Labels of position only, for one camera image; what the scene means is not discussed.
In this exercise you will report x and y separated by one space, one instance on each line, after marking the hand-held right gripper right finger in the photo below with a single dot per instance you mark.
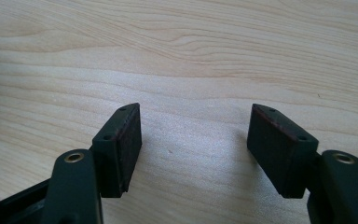
279 149

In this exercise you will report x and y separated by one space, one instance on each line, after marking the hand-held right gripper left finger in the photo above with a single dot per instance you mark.
115 155

